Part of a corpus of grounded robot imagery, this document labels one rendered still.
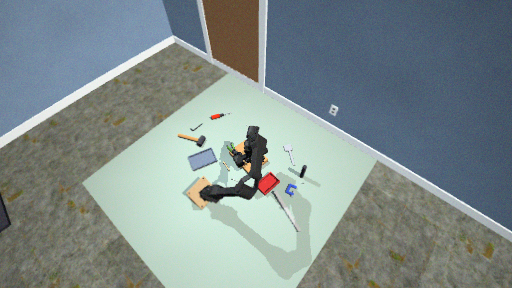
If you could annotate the red shallow tray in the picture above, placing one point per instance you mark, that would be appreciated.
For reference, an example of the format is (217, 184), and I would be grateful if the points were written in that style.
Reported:
(267, 183)

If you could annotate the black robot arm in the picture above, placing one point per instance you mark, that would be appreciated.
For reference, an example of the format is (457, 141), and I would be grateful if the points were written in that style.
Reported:
(254, 144)

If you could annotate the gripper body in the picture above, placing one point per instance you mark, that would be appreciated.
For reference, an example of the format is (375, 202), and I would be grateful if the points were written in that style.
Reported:
(239, 161)

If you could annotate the black cylinder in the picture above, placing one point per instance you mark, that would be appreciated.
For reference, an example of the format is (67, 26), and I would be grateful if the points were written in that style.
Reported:
(303, 171)

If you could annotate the black mallet with wooden handle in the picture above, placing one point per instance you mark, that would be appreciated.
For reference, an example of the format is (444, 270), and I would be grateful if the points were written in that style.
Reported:
(200, 140)

